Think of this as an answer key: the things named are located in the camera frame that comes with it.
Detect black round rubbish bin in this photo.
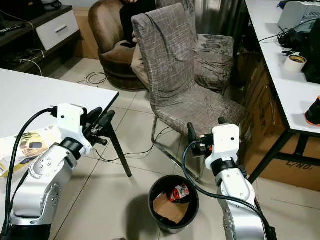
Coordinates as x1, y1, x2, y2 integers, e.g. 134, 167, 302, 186
148, 174, 200, 235

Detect black table leg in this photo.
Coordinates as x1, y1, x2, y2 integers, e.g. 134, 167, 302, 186
106, 92, 134, 179

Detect brown cardboard box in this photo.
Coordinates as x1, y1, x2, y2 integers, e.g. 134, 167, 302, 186
234, 54, 320, 192

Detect red crushed can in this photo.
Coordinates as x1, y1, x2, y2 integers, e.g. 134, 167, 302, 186
167, 183, 191, 203

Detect grey mottled covered chair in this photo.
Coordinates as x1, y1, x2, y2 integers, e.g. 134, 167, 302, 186
156, 0, 236, 94

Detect grey patterned covered chair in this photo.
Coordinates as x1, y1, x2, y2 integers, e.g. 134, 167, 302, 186
131, 3, 246, 182

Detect brown cardboard piece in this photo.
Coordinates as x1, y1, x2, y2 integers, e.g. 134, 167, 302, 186
152, 192, 191, 225

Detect yellow white plastic packet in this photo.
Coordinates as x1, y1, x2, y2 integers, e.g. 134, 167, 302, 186
0, 124, 63, 179

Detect brown round armchair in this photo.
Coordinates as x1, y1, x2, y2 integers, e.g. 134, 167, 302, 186
87, 0, 162, 92

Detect orange black shoe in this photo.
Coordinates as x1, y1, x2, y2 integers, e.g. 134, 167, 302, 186
304, 95, 320, 126

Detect white tape roll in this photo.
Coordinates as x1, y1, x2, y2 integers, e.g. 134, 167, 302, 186
283, 53, 308, 74

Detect dark cabinet with white drawer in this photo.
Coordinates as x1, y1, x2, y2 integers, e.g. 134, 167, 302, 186
0, 0, 81, 72

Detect grey curtain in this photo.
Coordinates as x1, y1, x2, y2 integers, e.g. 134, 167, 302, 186
194, 0, 249, 39

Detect seated person in black top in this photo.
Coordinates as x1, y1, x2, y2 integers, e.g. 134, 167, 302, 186
119, 0, 162, 90

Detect black box on desk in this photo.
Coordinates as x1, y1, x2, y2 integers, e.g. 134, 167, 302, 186
301, 29, 320, 84

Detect grey printer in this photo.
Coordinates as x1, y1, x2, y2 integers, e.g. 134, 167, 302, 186
277, 0, 320, 34

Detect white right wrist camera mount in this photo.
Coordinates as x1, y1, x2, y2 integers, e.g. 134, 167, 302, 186
204, 123, 240, 171

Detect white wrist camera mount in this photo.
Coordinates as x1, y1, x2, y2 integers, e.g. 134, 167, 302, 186
57, 103, 93, 156
204, 123, 240, 171

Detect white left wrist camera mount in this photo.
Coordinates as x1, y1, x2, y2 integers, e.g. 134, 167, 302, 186
57, 103, 93, 156

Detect thin floor cable loop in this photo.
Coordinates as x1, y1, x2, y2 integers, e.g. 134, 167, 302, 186
84, 71, 109, 86

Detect black desk frame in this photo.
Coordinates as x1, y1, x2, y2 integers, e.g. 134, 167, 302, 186
247, 128, 320, 184

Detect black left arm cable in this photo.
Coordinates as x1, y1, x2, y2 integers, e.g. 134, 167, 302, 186
2, 106, 59, 237

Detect black cable bundle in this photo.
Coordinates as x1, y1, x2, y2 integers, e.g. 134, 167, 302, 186
277, 27, 312, 50

